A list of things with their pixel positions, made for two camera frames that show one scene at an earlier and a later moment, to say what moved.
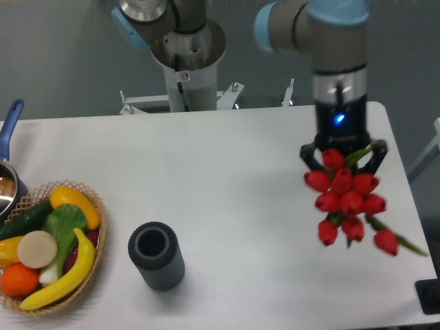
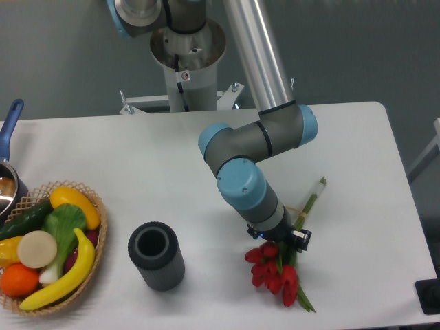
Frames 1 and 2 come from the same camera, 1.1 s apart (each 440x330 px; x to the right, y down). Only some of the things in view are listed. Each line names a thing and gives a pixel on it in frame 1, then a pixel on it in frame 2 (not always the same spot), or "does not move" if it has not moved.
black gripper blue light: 344,126 -> 283,233
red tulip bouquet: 346,202 -> 274,267
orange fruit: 17,280 does not move
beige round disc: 37,249 does not move
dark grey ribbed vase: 155,250 does not move
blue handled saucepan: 14,188 does not move
